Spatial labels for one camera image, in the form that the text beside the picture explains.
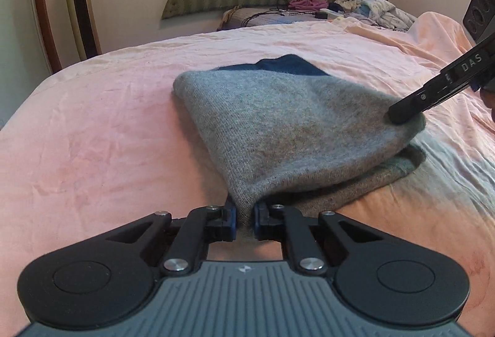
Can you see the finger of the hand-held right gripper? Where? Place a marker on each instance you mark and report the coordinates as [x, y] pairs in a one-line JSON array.
[[410, 109]]

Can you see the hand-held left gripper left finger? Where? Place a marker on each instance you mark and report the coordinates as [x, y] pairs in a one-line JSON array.
[[233, 222]]

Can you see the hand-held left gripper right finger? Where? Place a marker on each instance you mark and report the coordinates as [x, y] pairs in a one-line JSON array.
[[256, 222]]

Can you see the grey and navy sweater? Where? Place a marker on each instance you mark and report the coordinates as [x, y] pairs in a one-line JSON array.
[[290, 128]]

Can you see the pile of light clothes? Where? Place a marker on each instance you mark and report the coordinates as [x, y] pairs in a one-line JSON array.
[[379, 12]]

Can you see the white remote control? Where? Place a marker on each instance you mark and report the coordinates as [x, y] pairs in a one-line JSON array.
[[328, 15]]

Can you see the magenta cloth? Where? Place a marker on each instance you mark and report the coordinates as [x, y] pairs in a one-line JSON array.
[[307, 4]]

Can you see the pink bed sheet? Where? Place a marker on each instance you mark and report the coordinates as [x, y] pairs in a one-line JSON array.
[[96, 128]]

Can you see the striped pillow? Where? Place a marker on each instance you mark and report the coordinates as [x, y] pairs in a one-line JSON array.
[[236, 17]]

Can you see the gold tower fan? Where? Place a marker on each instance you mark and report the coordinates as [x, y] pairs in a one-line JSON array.
[[82, 12]]

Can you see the glossy white wardrobe door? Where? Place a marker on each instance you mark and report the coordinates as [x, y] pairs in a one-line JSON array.
[[17, 31]]

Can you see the red-brown wooden door frame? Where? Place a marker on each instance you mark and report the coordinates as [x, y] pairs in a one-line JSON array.
[[42, 0]]

